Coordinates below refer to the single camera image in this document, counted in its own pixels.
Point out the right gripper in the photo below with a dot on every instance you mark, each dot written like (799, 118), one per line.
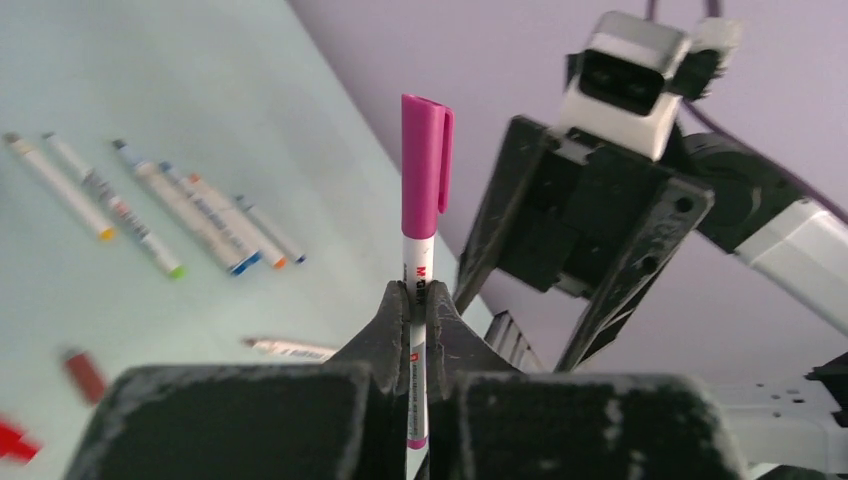
(593, 218)

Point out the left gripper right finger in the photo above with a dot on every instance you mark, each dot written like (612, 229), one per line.
(490, 421)

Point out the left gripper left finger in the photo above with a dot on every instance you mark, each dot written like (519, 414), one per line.
(343, 418)

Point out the purple pen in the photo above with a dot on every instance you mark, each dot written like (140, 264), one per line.
(426, 162)

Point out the large blue marker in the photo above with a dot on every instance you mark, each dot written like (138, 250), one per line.
(150, 174)

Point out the maroon pen cap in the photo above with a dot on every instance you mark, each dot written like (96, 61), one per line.
(85, 375)

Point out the light green pen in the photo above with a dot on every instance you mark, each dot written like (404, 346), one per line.
(104, 194)

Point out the red pen cap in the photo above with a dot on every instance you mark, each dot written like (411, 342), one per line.
(16, 446)

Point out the yellow pen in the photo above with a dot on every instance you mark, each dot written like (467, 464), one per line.
(69, 194)

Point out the maroon pen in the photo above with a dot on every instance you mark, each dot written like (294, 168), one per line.
(289, 349)

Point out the orange cap marker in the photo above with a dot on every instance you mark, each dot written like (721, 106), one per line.
(270, 253)

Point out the dark blue cap pen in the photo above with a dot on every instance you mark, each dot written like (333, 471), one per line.
(272, 229)

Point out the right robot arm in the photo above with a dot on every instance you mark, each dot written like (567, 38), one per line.
(762, 215)

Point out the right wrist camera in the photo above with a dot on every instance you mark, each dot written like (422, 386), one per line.
(633, 74)

